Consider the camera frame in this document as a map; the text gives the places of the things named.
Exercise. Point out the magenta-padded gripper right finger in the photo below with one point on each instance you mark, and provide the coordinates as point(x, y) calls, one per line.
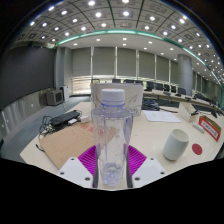
point(136, 160)

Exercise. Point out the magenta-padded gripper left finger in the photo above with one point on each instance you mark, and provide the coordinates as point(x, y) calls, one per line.
point(87, 159)

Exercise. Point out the clear plastic water bottle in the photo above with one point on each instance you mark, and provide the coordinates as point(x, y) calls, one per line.
point(112, 140)

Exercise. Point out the brown cardboard sheet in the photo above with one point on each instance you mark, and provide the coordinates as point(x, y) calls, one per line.
point(70, 143)

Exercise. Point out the white ceramic mug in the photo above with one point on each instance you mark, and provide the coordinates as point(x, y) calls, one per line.
point(175, 145)

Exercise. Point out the black flat device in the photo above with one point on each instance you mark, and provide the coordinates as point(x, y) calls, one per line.
point(65, 118)

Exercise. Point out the white paper sheet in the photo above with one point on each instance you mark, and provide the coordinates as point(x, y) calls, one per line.
point(161, 116)

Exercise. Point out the black bag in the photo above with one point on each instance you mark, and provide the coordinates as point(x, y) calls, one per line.
point(150, 105)

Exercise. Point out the flat round red coaster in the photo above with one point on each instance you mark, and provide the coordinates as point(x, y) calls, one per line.
point(197, 149)

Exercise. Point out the white remote control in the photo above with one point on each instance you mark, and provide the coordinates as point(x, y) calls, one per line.
point(198, 128)

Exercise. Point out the grey box monitor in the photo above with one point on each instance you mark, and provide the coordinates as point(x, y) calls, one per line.
point(54, 97)

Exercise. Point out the row of black office chairs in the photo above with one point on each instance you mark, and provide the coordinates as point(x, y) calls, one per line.
point(160, 86)

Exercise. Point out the open red-edged cardboard box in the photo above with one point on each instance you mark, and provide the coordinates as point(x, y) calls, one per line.
point(210, 128)

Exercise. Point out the group of ceiling lights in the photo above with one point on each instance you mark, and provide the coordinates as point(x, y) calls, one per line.
point(98, 14)

